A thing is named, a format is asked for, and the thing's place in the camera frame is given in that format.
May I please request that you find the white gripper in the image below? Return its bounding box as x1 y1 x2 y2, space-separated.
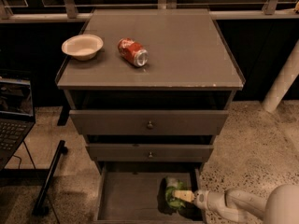
172 189 219 211

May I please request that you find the green rice chip bag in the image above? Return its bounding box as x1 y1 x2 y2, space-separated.
164 176 188 210

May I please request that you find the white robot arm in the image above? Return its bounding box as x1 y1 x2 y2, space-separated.
172 184 299 224

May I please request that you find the bottom grey open drawer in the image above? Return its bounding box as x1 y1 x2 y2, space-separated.
94 162 206 224

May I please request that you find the middle grey drawer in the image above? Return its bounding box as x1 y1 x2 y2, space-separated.
86 144 213 162

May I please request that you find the grey drawer cabinet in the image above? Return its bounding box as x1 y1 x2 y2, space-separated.
54 8 246 224

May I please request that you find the top grey drawer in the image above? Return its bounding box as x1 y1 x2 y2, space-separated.
69 110 228 135

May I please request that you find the black stand leg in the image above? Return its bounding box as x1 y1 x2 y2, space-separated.
32 140 68 217

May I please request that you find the red soda can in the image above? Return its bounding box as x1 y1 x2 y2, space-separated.
118 38 149 67

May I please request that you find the white diagonal pillar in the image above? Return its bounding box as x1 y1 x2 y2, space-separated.
262 41 299 113

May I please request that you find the white paper bowl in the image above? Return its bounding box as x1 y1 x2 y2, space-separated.
62 35 104 61

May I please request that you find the black laptop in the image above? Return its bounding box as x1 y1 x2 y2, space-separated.
0 77 36 170

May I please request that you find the metal window railing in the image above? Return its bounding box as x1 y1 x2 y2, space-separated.
0 0 299 22

